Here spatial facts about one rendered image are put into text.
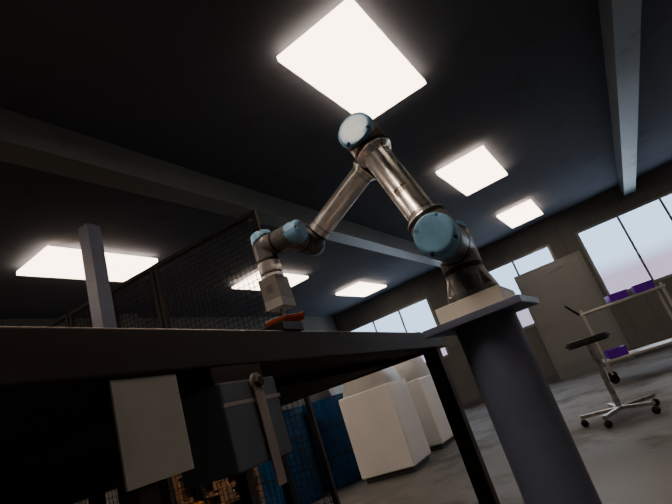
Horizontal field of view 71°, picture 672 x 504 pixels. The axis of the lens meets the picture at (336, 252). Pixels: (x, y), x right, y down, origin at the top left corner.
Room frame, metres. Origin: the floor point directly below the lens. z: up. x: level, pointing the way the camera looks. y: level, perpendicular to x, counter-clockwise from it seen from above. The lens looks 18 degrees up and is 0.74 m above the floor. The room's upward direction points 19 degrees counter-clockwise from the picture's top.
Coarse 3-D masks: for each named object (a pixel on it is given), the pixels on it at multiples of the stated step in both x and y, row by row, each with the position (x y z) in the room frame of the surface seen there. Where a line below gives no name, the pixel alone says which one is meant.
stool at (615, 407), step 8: (592, 336) 4.07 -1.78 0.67; (600, 336) 4.06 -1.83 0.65; (608, 336) 4.15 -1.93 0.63; (568, 344) 4.22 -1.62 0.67; (576, 344) 4.12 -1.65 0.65; (584, 344) 4.10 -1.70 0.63; (592, 352) 4.22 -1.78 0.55; (600, 368) 4.22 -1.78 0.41; (608, 384) 4.22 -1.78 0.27; (616, 400) 4.22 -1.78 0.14; (640, 400) 4.24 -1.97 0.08; (656, 400) 4.25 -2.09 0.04; (608, 408) 4.29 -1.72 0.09; (616, 408) 4.17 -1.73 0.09; (624, 408) 4.18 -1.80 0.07; (656, 408) 3.94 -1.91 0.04; (584, 416) 4.36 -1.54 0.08; (592, 416) 4.33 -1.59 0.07; (608, 416) 4.03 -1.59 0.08; (584, 424) 4.36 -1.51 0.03; (608, 424) 4.01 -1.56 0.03
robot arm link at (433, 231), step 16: (352, 128) 1.22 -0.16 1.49; (368, 128) 1.20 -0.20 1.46; (352, 144) 1.22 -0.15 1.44; (368, 144) 1.21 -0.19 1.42; (384, 144) 1.23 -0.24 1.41; (368, 160) 1.24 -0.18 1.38; (384, 160) 1.22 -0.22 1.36; (384, 176) 1.22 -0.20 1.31; (400, 176) 1.21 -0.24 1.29; (400, 192) 1.21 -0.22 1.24; (416, 192) 1.20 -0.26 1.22; (400, 208) 1.23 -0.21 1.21; (416, 208) 1.19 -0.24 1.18; (432, 208) 1.17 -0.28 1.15; (416, 224) 1.17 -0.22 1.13; (432, 224) 1.15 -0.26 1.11; (448, 224) 1.14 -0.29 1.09; (416, 240) 1.18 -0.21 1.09; (432, 240) 1.16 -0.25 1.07; (448, 240) 1.15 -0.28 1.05; (464, 240) 1.21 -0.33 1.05; (432, 256) 1.18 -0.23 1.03; (448, 256) 1.20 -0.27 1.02
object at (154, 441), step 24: (120, 384) 0.53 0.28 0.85; (144, 384) 0.56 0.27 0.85; (168, 384) 0.60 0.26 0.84; (120, 408) 0.53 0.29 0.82; (144, 408) 0.56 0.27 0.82; (168, 408) 0.59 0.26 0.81; (120, 432) 0.52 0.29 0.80; (144, 432) 0.55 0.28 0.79; (168, 432) 0.59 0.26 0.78; (120, 456) 0.52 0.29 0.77; (144, 456) 0.55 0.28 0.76; (168, 456) 0.58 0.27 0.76; (144, 480) 0.54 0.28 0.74
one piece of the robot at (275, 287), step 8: (272, 272) 1.42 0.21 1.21; (280, 272) 1.43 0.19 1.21; (264, 280) 1.42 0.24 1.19; (272, 280) 1.41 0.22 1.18; (280, 280) 1.43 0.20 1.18; (288, 280) 1.48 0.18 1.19; (264, 288) 1.42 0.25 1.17; (272, 288) 1.41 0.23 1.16; (280, 288) 1.42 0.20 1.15; (288, 288) 1.46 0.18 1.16; (264, 296) 1.42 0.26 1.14; (272, 296) 1.41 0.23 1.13; (280, 296) 1.40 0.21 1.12; (288, 296) 1.45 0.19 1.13; (272, 304) 1.42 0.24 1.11; (280, 304) 1.41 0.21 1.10; (288, 304) 1.43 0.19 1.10; (280, 312) 1.45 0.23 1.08
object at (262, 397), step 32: (192, 384) 0.67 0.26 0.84; (224, 384) 0.66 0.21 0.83; (256, 384) 0.71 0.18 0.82; (192, 416) 0.67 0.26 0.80; (224, 416) 0.65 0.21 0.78; (256, 416) 0.71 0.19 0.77; (192, 448) 0.67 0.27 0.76; (224, 448) 0.65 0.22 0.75; (256, 448) 0.69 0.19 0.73; (288, 448) 0.76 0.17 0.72; (192, 480) 0.68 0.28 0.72
